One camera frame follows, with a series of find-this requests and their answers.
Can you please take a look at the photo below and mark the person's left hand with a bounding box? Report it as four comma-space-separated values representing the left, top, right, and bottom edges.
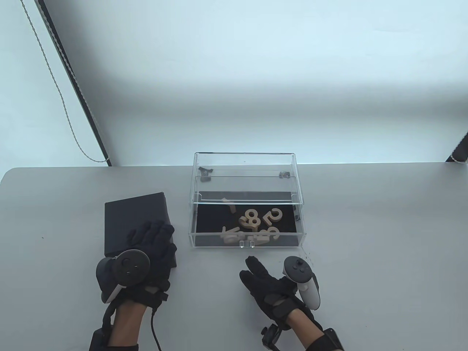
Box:
124, 221, 178, 305

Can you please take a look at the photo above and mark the person's right hand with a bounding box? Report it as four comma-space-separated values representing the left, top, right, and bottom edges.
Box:
239, 256, 312, 328

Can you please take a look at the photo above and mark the black box lid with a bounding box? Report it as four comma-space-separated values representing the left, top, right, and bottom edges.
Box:
104, 192, 175, 257

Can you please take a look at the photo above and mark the clear drawer with black liner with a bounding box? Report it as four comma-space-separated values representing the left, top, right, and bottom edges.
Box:
188, 175, 307, 249

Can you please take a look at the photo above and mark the pile of wooden number blocks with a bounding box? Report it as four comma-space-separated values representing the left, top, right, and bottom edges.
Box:
220, 197, 283, 246

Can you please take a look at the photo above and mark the person's left forearm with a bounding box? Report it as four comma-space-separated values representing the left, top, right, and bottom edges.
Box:
108, 302, 148, 351

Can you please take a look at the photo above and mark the person's right forearm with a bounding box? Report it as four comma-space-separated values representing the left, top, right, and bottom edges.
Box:
287, 307, 344, 351

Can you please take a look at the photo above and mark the clear acrylic drawer case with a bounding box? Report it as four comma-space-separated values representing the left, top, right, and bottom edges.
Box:
191, 152, 305, 221

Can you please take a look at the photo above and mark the black and white right controller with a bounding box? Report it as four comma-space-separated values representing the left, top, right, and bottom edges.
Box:
282, 256, 321, 310

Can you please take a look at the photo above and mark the black and white controller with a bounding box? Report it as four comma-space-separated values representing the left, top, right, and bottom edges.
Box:
96, 249, 151, 304
282, 256, 321, 310

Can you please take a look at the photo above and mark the black and white left controller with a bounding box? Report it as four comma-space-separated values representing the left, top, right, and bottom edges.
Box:
96, 249, 151, 304

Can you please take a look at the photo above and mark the black right glove cable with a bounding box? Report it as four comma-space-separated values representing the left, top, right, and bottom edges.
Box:
261, 322, 284, 351

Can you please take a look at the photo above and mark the black glove cable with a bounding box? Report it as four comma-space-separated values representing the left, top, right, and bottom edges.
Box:
149, 289, 169, 351
261, 322, 284, 351

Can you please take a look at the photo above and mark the black left glove cable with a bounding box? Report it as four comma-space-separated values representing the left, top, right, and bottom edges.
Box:
149, 289, 169, 351

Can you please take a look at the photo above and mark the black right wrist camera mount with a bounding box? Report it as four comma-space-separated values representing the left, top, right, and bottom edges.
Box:
311, 327, 346, 351

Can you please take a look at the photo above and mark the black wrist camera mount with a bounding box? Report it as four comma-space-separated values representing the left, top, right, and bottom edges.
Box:
90, 329, 110, 351
311, 327, 346, 351

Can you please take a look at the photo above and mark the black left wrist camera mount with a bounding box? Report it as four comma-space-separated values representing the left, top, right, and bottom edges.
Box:
90, 329, 110, 351

